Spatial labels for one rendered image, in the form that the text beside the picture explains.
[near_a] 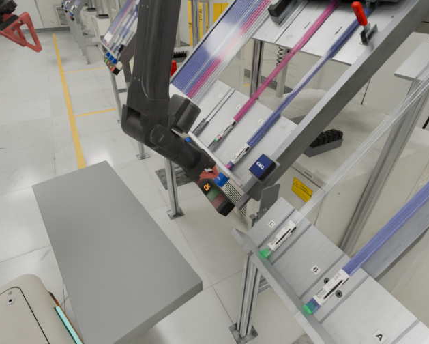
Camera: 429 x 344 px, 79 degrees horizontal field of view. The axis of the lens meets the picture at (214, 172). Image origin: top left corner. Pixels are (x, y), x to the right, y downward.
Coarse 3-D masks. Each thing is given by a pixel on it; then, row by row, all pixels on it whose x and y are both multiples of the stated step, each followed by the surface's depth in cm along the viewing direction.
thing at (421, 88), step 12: (420, 84) 42; (408, 96) 43; (420, 96) 43; (396, 108) 43; (408, 108) 43; (384, 120) 44; (396, 120) 43; (372, 132) 44; (384, 132) 43; (372, 144) 43; (360, 156) 44; (348, 168) 44; (336, 180) 44; (324, 192) 45; (312, 204) 45; (300, 216) 45; (264, 252) 47
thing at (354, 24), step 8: (352, 24) 63; (344, 32) 63; (352, 32) 63; (336, 40) 64; (344, 40) 63; (336, 48) 64; (328, 56) 64; (320, 64) 64; (312, 72) 64; (304, 80) 65; (296, 88) 65; (288, 96) 66; (280, 104) 66; (288, 104) 66; (280, 112) 66; (272, 120) 66; (264, 128) 66; (256, 136) 66; (248, 144) 67
